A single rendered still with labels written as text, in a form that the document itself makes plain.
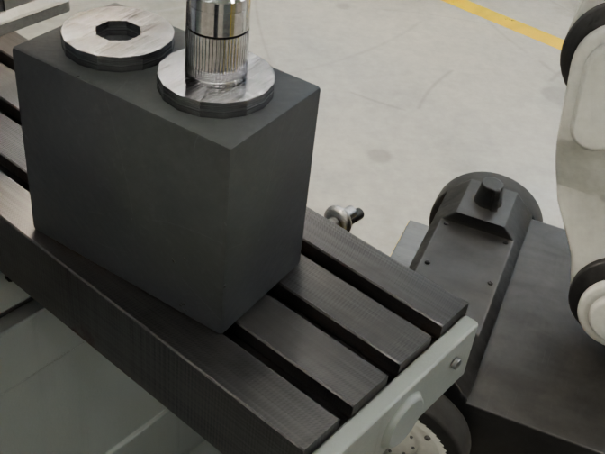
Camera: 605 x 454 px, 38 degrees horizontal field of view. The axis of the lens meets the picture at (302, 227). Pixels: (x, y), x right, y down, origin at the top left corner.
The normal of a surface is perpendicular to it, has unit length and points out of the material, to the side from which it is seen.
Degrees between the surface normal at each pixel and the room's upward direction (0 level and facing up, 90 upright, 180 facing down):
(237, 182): 90
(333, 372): 0
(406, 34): 0
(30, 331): 90
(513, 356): 0
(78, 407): 90
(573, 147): 115
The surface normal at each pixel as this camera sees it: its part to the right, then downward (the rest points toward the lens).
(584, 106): -0.38, 0.55
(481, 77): 0.09, -0.78
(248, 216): 0.83, 0.41
